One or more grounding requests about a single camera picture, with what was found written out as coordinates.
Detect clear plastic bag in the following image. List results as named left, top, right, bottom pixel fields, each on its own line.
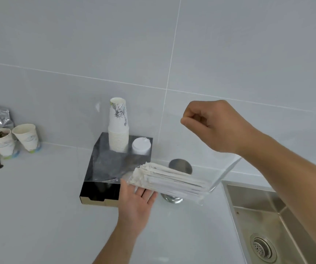
left=125, top=114, right=242, bottom=206

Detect person's left hand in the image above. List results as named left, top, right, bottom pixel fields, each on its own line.
left=118, top=179, right=158, bottom=232

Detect bundle of paper-wrapped straws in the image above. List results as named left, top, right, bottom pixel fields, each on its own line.
left=127, top=162, right=214, bottom=203

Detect stack of white cup lids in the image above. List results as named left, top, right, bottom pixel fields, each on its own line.
left=131, top=137, right=152, bottom=156

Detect empty printed paper cup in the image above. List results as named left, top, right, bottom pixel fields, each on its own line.
left=12, top=124, right=42, bottom=154

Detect black organizer box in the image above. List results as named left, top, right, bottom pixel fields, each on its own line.
left=79, top=132, right=153, bottom=208

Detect stack of white paper cups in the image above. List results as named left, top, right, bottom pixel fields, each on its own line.
left=108, top=97, right=130, bottom=153

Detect person's left forearm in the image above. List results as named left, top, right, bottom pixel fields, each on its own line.
left=92, top=226, right=145, bottom=264

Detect round steel fixture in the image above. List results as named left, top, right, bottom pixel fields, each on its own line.
left=162, top=159, right=193, bottom=204

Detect steel sink drain strainer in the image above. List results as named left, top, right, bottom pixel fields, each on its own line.
left=250, top=233, right=278, bottom=264

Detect paper cup with dregs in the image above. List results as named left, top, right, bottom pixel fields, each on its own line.
left=0, top=128, right=21, bottom=159

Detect person's right forearm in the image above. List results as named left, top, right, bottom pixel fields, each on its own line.
left=238, top=129, right=316, bottom=260

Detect stainless steel sink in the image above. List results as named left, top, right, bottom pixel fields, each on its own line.
left=221, top=180, right=316, bottom=264

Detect person's right hand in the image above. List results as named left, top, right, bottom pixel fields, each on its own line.
left=181, top=100, right=254, bottom=155

